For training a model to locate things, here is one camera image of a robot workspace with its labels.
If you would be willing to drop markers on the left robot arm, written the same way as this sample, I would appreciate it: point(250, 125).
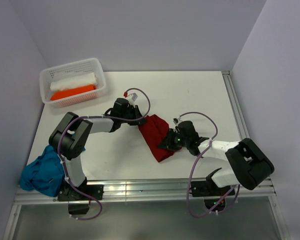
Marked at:
point(69, 139)

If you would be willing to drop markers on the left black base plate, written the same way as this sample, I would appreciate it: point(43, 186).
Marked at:
point(68, 194)

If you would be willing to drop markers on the right side aluminium rail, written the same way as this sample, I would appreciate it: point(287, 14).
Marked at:
point(247, 159)

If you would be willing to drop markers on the front aluminium rail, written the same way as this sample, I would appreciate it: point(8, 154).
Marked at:
point(118, 191)

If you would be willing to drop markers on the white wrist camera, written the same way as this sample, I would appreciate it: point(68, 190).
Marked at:
point(130, 97)
point(177, 120)

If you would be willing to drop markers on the dark red t shirt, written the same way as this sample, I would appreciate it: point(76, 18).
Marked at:
point(154, 131)

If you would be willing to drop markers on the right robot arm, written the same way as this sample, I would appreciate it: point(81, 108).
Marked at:
point(225, 176)

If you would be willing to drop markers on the teal blue t shirt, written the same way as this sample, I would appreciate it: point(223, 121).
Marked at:
point(44, 175)

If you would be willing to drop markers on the rolled orange t shirt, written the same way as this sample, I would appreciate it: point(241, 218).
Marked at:
point(72, 92)

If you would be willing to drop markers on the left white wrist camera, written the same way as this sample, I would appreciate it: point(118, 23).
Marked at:
point(130, 97)

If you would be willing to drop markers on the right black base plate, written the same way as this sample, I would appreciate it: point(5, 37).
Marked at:
point(207, 188)

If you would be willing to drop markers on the rolled white t shirt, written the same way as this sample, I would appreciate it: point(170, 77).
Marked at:
point(74, 82)

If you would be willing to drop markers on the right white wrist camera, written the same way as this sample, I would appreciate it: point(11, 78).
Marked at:
point(177, 120)

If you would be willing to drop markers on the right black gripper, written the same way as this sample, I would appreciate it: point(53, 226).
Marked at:
point(168, 144)

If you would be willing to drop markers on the white plastic basket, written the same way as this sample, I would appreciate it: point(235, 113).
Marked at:
point(52, 74)

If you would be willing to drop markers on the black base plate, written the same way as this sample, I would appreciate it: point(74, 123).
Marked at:
point(207, 188)
point(68, 194)

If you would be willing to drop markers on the aluminium rail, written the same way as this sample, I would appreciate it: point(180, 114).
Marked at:
point(247, 159)
point(118, 191)

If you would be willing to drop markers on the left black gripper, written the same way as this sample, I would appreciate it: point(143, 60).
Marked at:
point(135, 110)

